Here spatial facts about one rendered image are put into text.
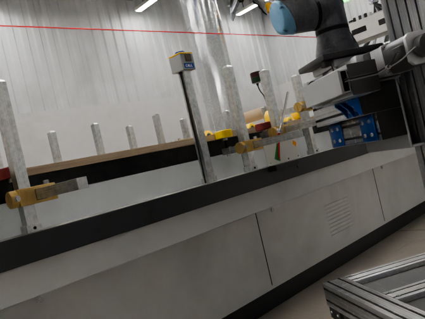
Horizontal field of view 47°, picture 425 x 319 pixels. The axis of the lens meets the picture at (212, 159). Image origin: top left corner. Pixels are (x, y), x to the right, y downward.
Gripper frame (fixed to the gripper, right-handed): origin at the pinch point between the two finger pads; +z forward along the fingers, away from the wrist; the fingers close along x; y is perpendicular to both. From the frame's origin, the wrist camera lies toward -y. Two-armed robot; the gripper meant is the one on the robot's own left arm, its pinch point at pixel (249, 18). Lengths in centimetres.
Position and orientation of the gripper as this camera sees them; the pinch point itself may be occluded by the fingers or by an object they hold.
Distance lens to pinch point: 208.4
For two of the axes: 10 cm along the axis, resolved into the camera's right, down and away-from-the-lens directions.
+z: 2.3, 9.7, 0.0
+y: 1.9, -0.5, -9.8
